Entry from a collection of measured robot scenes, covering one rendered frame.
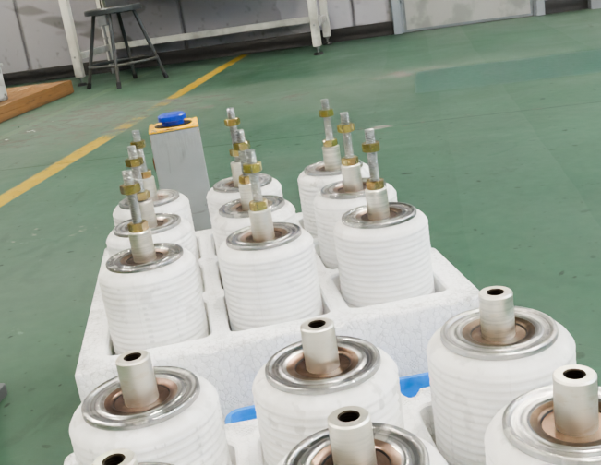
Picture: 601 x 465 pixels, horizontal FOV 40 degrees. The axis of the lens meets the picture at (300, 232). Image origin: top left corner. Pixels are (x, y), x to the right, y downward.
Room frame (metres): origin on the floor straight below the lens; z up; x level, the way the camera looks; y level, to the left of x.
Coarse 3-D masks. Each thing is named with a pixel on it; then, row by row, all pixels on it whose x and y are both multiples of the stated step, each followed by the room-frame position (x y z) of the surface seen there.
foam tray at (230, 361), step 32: (320, 256) 0.95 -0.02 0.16; (96, 288) 0.90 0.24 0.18; (320, 288) 0.80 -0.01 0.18; (448, 288) 0.75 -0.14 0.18; (96, 320) 0.80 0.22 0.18; (224, 320) 0.75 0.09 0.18; (352, 320) 0.71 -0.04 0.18; (384, 320) 0.71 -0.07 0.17; (416, 320) 0.71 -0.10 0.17; (96, 352) 0.72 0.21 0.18; (160, 352) 0.70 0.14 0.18; (192, 352) 0.69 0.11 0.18; (224, 352) 0.69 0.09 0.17; (256, 352) 0.69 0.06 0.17; (416, 352) 0.71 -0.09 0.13; (96, 384) 0.68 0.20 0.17; (224, 384) 0.69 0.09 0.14; (224, 416) 0.69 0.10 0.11
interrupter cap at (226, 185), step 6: (258, 174) 1.03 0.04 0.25; (264, 174) 1.03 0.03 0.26; (222, 180) 1.03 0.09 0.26; (228, 180) 1.03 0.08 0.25; (264, 180) 1.00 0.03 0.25; (270, 180) 1.00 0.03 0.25; (216, 186) 1.00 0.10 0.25; (222, 186) 1.00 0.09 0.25; (228, 186) 1.00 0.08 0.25; (234, 186) 1.00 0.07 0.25; (222, 192) 0.98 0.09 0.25; (228, 192) 0.97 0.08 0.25; (234, 192) 0.97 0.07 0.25
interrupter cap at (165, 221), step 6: (156, 216) 0.90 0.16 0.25; (162, 216) 0.90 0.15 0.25; (168, 216) 0.90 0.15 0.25; (174, 216) 0.89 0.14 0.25; (126, 222) 0.90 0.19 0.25; (162, 222) 0.88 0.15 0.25; (168, 222) 0.87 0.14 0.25; (174, 222) 0.86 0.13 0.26; (180, 222) 0.87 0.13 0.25; (114, 228) 0.87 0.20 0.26; (120, 228) 0.88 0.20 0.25; (126, 228) 0.87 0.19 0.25; (150, 228) 0.87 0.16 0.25; (156, 228) 0.85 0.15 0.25; (162, 228) 0.85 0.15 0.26; (168, 228) 0.85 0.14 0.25; (114, 234) 0.86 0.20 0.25; (120, 234) 0.85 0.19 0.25; (126, 234) 0.84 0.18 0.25
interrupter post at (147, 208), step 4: (148, 200) 0.87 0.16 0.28; (140, 204) 0.87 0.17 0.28; (144, 204) 0.87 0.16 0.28; (148, 204) 0.87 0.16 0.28; (152, 204) 0.88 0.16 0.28; (140, 208) 0.87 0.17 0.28; (144, 208) 0.87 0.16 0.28; (148, 208) 0.87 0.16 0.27; (152, 208) 0.87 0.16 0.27; (140, 212) 0.87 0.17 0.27; (144, 212) 0.87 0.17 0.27; (148, 212) 0.87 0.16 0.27; (152, 212) 0.87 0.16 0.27; (144, 216) 0.87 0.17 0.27; (148, 216) 0.87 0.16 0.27; (152, 216) 0.87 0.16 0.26; (148, 220) 0.87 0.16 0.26; (152, 220) 0.87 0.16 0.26; (156, 220) 0.88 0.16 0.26; (152, 224) 0.87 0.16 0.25; (156, 224) 0.87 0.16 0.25
